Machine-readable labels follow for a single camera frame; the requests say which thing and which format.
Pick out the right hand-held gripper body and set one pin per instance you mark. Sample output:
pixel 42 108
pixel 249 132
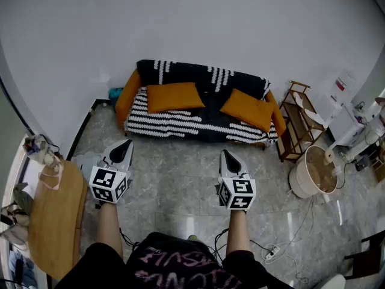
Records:
pixel 240 191

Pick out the oval wooden side table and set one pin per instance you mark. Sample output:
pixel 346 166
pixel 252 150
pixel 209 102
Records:
pixel 57 215

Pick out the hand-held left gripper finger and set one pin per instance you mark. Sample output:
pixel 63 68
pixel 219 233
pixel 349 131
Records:
pixel 112 147
pixel 130 161

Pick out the beige fabric bag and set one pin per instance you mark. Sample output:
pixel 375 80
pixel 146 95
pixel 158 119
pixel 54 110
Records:
pixel 45 158

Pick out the person's right forearm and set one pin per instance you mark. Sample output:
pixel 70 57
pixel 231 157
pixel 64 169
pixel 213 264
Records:
pixel 237 233

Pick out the white power strip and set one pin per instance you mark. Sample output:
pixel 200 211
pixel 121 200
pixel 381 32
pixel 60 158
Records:
pixel 272 252

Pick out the wooden shelf rack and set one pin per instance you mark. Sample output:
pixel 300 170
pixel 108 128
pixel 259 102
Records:
pixel 300 131

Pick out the dark wooden chair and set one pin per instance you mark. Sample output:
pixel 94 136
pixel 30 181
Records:
pixel 367 260

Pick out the orange sofa with patterned throw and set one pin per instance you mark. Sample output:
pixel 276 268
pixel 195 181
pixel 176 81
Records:
pixel 186 71

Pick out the person's left forearm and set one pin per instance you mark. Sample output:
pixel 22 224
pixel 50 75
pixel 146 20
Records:
pixel 108 227

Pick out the orange cushion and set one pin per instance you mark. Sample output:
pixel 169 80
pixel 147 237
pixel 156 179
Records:
pixel 174 96
pixel 249 110

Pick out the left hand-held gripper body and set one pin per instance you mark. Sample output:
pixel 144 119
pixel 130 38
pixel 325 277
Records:
pixel 102 181

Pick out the teal bag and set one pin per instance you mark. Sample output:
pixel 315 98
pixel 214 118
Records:
pixel 115 96

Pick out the light blue cloth pile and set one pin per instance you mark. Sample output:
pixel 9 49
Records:
pixel 87 162

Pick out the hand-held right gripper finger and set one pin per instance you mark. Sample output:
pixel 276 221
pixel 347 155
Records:
pixel 243 169
pixel 222 167

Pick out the beige tape roll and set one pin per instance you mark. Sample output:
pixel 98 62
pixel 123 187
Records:
pixel 329 156

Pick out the white water dispenser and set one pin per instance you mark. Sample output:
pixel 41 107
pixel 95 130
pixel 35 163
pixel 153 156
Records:
pixel 343 122

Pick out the person's black printed shirt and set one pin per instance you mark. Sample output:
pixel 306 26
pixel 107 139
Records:
pixel 168 263

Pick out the round beige basket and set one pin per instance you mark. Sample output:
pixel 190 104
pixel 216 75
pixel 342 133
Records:
pixel 303 176

